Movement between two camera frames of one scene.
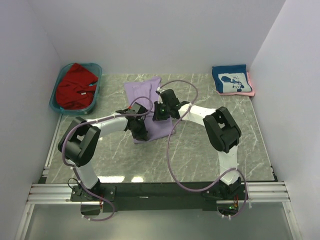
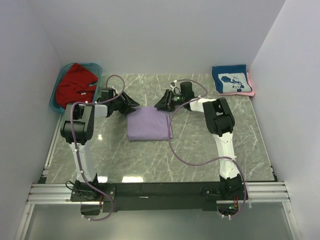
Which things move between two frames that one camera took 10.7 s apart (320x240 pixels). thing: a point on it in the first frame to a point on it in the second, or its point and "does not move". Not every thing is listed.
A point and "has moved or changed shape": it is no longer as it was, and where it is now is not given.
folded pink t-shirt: [247, 94] does not move
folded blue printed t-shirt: [232, 78] does not move
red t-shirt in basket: [73, 91] does not move
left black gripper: [143, 135] to [128, 103]
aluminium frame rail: [45, 192] does not move
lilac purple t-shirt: [147, 88] has moved or changed shape
